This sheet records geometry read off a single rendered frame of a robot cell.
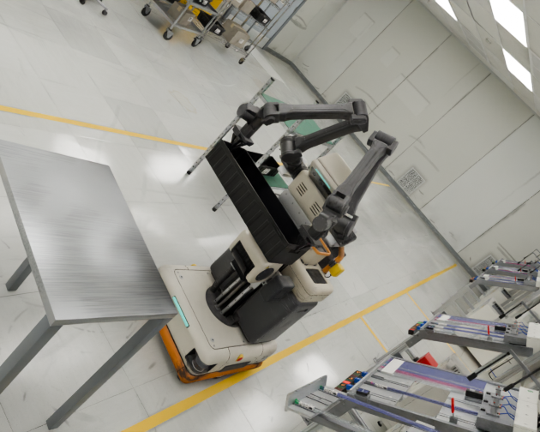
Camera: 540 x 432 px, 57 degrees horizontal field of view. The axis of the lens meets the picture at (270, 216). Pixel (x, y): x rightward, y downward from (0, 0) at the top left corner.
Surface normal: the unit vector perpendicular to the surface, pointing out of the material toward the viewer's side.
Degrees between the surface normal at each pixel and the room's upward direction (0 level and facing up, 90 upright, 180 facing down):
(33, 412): 0
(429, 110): 90
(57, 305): 0
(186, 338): 90
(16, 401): 0
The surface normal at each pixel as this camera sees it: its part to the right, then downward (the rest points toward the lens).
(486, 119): -0.49, 0.00
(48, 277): 0.67, -0.64
